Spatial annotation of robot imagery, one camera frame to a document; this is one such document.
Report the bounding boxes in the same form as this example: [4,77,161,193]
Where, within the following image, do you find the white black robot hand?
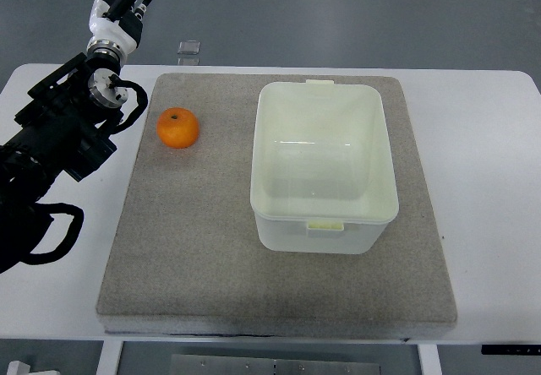
[87,0,152,57]

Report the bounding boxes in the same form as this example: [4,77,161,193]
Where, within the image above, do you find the orange fruit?
[156,107,199,149]

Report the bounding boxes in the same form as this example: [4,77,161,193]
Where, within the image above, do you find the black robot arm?
[1,39,149,272]

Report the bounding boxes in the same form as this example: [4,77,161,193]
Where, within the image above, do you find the white plastic box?
[250,80,399,254]

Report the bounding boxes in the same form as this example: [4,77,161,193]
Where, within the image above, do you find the small clear plastic piece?
[178,41,200,56]

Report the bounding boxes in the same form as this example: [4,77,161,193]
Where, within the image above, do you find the grey foam mat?
[96,73,457,340]

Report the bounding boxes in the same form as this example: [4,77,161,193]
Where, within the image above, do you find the grey metal plate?
[169,354,381,375]

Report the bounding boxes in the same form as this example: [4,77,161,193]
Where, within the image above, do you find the small white block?
[6,361,30,375]

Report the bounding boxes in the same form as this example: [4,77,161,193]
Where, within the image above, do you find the black control panel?
[481,344,541,356]

